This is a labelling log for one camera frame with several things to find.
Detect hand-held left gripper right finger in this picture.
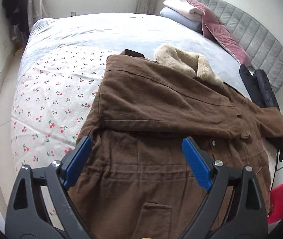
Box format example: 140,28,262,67
182,137,268,239

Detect black puffer jacket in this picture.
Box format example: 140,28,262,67
239,65,283,162

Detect light blue pillow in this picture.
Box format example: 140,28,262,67
160,7,204,33

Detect white folded blanket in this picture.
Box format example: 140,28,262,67
163,0,204,22

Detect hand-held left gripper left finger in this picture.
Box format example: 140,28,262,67
5,136,92,239

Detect light blue bed sheet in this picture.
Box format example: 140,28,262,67
22,12,252,100

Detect grey padded headboard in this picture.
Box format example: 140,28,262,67
194,0,283,94

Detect hanging dark clothes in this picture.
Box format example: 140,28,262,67
2,0,31,48

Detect black cable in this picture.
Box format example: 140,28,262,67
270,151,281,195

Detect pink velvet pillow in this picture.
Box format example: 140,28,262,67
205,21,252,66
186,0,220,40

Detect brown coat with fur collar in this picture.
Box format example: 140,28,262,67
67,43,283,239

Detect red plastic stool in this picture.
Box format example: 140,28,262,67
267,179,283,225

